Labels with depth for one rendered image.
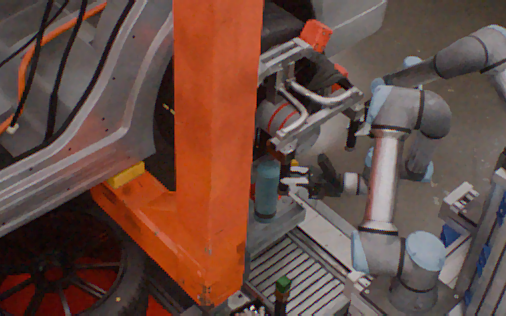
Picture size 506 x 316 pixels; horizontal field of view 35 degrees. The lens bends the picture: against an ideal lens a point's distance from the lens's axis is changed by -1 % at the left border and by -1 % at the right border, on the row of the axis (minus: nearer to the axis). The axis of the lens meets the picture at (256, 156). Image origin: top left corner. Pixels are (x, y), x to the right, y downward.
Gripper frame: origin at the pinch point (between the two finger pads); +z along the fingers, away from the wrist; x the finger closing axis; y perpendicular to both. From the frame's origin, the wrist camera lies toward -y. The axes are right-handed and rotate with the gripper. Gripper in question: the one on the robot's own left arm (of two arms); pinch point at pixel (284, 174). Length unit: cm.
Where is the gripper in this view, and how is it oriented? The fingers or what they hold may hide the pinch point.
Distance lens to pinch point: 272.9
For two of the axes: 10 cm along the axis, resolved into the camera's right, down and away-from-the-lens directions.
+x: 0.5, -7.0, 7.2
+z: -10.0, -0.7, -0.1
